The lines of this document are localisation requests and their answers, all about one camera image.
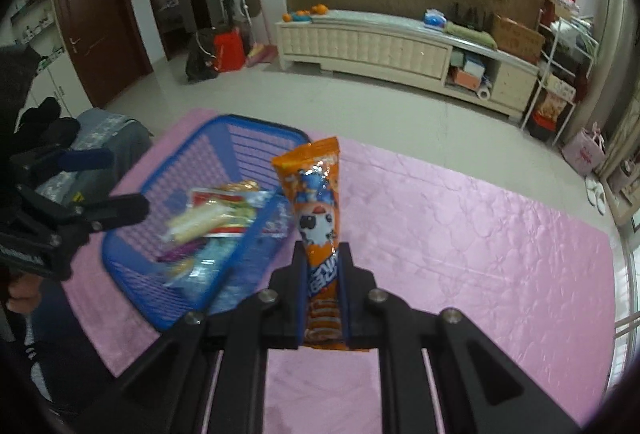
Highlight black router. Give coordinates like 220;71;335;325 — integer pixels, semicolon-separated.
451;2;488;30

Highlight pink broom and dustpan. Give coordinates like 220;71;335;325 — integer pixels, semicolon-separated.
245;0;278;67

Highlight black bag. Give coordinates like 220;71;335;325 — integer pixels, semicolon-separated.
185;28;221;83

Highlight white pole mop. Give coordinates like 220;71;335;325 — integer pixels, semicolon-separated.
236;0;256;60

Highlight colourful printed bag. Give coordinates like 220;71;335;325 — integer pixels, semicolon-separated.
540;94;566;120

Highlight person's left hand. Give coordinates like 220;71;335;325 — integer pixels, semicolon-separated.
6;280;42;315

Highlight person's grey shirt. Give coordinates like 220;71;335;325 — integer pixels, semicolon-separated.
37;109;153;215

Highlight red bag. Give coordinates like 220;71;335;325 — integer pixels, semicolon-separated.
213;28;248;72

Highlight pink tote bag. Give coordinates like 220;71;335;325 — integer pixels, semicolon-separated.
561;123;607;177

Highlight cream tv cabinet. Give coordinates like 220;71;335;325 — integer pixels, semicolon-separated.
275;9;541;122

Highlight person's dark trousers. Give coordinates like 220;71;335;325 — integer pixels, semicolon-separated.
0;264;126;420

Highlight small dark purple snack packet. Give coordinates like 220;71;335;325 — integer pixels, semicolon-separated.
157;241;201;265

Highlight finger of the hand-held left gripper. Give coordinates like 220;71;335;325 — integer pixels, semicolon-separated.
50;193;150;245
10;148;114;177

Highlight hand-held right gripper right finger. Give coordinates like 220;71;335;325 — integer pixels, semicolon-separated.
340;244;581;434

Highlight red and black box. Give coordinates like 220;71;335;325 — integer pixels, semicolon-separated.
527;114;558;142

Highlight blue plastic basket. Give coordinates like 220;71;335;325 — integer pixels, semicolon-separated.
101;114;312;332

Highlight clear cracker packet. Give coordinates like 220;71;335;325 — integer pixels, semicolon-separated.
162;201;236;245

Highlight cardboard box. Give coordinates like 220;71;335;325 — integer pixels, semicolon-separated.
490;14;546;63

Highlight dark cloth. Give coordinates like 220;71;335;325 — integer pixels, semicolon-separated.
0;44;81;160

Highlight long orange cartoon snack packet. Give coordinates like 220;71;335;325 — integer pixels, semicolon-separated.
271;137;348;351

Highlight beige patterned curtain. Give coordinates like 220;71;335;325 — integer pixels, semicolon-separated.
592;99;640;215

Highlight brown wooden door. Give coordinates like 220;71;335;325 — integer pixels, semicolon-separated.
48;0;154;110

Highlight orange box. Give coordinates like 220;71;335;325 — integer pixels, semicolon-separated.
450;66;483;90

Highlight green folded cloth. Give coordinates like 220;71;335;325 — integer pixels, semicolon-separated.
444;21;498;50

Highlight light blue cartoon snack packet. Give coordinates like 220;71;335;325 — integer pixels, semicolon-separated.
165;234;251;310

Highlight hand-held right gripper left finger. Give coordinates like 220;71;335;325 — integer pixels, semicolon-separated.
75;241;307;434

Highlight large red snack packet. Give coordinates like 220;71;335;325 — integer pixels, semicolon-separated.
190;181;281;235

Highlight white shelf rack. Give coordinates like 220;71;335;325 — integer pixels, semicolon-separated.
520;0;601;146

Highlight pink quilted mat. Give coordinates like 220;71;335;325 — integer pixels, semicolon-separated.
62;109;616;434

